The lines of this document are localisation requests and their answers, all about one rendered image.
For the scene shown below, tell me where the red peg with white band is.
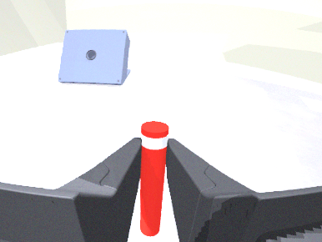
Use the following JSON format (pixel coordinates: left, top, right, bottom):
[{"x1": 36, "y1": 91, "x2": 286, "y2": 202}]
[{"x1": 140, "y1": 121, "x2": 169, "y2": 236}]

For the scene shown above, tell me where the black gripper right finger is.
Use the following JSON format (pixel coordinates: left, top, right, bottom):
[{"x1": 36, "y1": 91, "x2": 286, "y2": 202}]
[{"x1": 165, "y1": 138, "x2": 322, "y2": 242}]

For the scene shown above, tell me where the light blue square panel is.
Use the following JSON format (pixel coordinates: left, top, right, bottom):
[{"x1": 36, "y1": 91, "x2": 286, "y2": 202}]
[{"x1": 58, "y1": 29, "x2": 131, "y2": 85}]

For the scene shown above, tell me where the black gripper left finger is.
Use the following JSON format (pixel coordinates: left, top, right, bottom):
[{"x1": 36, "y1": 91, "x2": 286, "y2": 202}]
[{"x1": 0, "y1": 137, "x2": 142, "y2": 242}]

